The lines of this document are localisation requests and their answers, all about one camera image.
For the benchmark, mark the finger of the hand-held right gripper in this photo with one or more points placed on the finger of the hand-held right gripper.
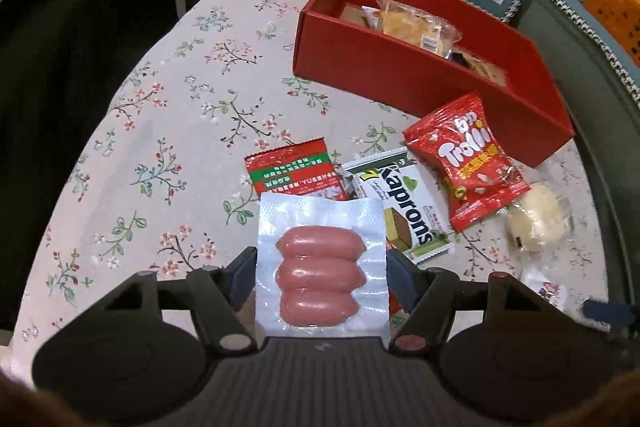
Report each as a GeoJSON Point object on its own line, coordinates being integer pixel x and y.
{"type": "Point", "coordinates": [595, 307]}

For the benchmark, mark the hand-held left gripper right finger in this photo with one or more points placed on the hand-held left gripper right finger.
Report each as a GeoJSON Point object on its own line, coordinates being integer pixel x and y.
{"type": "Point", "coordinates": [400, 277]}

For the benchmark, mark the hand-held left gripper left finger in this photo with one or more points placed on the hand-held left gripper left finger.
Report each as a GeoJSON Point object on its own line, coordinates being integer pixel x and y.
{"type": "Point", "coordinates": [245, 272]}

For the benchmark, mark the white snack packet red print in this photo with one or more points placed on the white snack packet red print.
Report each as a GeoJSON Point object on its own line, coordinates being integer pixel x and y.
{"type": "Point", "coordinates": [547, 289]}

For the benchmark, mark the vacuum pack of sausages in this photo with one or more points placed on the vacuum pack of sausages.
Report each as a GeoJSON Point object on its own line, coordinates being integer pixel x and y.
{"type": "Point", "coordinates": [320, 257]}

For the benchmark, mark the white green wafer packet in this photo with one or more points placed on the white green wafer packet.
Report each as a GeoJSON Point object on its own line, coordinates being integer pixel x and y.
{"type": "Point", "coordinates": [400, 197]}

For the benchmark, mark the clear white pastry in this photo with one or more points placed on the clear white pastry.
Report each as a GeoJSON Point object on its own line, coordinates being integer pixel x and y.
{"type": "Point", "coordinates": [535, 217]}

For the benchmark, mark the red green snack packet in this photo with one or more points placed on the red green snack packet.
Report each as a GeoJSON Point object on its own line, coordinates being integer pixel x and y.
{"type": "Point", "coordinates": [290, 167]}

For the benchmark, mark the red gummy candy packet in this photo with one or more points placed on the red gummy candy packet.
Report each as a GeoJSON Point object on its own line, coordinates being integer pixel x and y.
{"type": "Point", "coordinates": [465, 157]}

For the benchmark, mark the red cardboard box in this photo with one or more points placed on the red cardboard box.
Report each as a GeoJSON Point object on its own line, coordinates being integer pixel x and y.
{"type": "Point", "coordinates": [400, 77]}

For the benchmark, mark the beige snack packet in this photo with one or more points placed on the beige snack packet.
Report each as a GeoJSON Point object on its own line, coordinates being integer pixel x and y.
{"type": "Point", "coordinates": [485, 67]}

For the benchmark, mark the clear bag of yellow snacks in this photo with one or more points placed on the clear bag of yellow snacks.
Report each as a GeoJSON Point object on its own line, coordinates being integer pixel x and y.
{"type": "Point", "coordinates": [405, 24]}

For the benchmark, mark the floral tablecloth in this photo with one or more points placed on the floral tablecloth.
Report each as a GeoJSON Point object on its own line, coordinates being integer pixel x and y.
{"type": "Point", "coordinates": [175, 107]}

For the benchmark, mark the orange plastic basket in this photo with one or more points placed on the orange plastic basket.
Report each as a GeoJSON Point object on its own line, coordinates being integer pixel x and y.
{"type": "Point", "coordinates": [615, 12]}

